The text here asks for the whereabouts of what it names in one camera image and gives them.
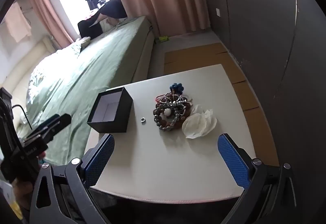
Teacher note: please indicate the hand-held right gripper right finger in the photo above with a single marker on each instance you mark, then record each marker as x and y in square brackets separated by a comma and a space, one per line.
[233, 162]

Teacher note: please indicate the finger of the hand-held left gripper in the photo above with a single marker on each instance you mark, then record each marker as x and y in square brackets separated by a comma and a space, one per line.
[56, 124]

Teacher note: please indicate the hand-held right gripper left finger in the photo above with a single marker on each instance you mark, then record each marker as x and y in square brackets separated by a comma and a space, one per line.
[101, 160]

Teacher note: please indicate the black jewelry box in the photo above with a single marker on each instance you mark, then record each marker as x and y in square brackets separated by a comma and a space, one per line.
[112, 122]

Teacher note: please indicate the floral quilt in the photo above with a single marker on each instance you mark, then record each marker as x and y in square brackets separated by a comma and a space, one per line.
[45, 73]

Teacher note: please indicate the beige headboard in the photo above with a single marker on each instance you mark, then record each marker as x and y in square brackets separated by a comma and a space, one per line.
[23, 60]

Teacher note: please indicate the bed with green sheet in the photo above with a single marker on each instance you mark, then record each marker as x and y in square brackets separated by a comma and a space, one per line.
[101, 60]

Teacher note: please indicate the beige hanging cloth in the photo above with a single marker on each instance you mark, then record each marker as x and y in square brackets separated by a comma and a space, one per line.
[16, 22]

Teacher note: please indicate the brown cardboard sheets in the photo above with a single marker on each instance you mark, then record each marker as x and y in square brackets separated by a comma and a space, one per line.
[193, 55]

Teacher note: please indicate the black clothing heap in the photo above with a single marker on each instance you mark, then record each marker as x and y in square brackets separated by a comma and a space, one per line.
[112, 9]

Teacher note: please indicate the yellow-green floor object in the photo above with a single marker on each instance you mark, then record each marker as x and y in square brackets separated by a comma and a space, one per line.
[163, 39]

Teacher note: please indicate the white wall switch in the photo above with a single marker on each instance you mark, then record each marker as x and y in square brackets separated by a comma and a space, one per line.
[218, 12]

